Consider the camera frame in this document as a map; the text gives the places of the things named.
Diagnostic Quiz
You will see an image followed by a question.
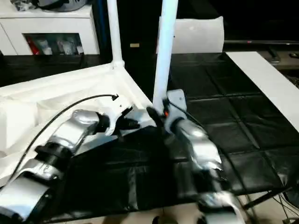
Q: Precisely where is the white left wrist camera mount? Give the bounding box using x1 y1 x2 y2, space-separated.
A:
103 101 135 138

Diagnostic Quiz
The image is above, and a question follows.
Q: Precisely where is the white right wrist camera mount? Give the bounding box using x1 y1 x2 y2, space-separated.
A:
164 89 188 124

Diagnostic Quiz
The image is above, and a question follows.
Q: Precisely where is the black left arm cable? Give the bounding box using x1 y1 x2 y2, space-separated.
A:
8 94 120 188

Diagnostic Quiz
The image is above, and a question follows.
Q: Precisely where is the grey clutter on cabinet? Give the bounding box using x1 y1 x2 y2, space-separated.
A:
9 0 93 13

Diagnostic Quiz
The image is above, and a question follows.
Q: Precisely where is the red bottle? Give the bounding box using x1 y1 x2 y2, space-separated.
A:
26 37 40 56

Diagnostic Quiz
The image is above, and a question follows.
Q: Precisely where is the white cushion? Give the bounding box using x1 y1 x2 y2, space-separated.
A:
157 15 225 54

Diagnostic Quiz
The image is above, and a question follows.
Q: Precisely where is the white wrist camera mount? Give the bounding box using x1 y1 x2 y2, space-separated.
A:
164 89 188 124
103 101 135 138

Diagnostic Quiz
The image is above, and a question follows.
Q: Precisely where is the white plastic table leg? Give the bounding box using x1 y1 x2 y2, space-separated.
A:
106 0 126 70
152 0 179 110

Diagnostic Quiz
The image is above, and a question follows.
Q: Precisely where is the black metal stand leg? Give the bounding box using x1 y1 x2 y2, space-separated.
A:
242 185 299 211

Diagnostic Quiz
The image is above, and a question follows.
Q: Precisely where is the white cabinet with glass doors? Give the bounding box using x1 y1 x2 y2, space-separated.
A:
0 0 100 57

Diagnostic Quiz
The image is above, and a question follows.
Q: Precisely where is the white plastic table top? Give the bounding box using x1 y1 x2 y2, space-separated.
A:
0 63 158 188

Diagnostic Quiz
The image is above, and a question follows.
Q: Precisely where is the black work mat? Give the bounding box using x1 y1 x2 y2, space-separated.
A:
0 51 299 220

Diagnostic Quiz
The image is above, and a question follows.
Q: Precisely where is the white flat board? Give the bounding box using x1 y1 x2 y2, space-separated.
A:
225 51 299 127

